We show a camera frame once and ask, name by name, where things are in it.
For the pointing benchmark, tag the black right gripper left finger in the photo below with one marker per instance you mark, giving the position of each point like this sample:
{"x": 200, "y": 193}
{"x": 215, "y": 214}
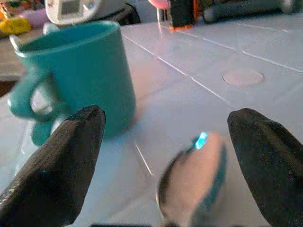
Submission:
{"x": 54, "y": 177}

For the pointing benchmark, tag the teal ceramic mug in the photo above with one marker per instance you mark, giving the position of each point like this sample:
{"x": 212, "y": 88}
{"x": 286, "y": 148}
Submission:
{"x": 94, "y": 75}

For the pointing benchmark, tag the purple plastic bowl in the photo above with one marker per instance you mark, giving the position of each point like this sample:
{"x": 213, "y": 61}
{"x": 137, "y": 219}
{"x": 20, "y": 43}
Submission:
{"x": 35, "y": 17}

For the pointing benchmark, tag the silver metal spoon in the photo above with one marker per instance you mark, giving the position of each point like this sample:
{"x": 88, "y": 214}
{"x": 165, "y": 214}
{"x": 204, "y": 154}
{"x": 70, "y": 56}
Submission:
{"x": 189, "y": 179}

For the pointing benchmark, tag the yellow kitchen wipes pack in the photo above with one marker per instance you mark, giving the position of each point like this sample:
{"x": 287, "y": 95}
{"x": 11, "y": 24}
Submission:
{"x": 14, "y": 26}

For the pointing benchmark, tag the pink fan on white stand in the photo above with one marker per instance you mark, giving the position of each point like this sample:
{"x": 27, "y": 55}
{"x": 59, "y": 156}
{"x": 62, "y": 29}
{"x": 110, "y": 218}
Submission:
{"x": 161, "y": 3}

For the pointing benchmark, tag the dark grey cylindrical object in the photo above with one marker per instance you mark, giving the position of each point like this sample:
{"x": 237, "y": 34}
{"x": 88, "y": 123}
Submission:
{"x": 236, "y": 10}

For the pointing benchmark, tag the grey top wooden table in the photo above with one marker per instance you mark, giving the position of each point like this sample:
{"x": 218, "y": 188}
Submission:
{"x": 9, "y": 61}

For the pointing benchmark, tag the white folding table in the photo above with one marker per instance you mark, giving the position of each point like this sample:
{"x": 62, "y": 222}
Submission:
{"x": 201, "y": 106}

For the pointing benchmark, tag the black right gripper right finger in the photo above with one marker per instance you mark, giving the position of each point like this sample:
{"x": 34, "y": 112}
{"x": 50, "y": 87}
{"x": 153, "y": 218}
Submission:
{"x": 274, "y": 175}

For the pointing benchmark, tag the white kitchen food processor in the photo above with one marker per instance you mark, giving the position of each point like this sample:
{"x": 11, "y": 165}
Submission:
{"x": 71, "y": 11}

